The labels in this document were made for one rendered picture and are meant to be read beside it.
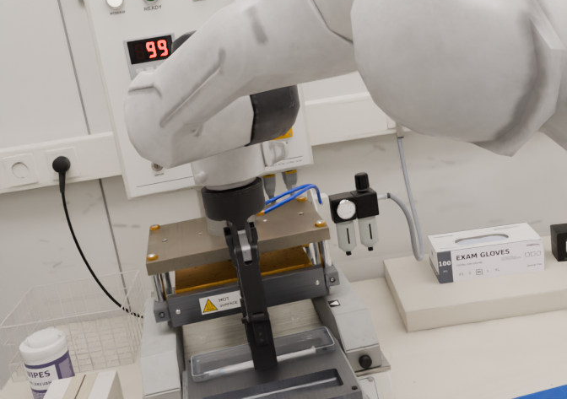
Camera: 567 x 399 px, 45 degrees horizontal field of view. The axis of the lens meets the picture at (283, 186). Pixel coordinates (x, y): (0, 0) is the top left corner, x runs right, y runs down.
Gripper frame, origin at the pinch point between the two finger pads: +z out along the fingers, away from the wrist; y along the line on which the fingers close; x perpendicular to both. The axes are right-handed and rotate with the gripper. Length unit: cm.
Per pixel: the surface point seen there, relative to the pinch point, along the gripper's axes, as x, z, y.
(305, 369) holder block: 4.6, 3.6, 5.0
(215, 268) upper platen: -3.8, -3.1, -18.9
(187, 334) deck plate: -10.5, 9.7, -25.6
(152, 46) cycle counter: -7, -37, -34
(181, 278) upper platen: -9.1, -3.1, -17.5
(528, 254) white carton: 63, 19, -49
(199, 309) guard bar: -7.2, -0.2, -11.6
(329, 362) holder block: 7.8, 3.6, 4.8
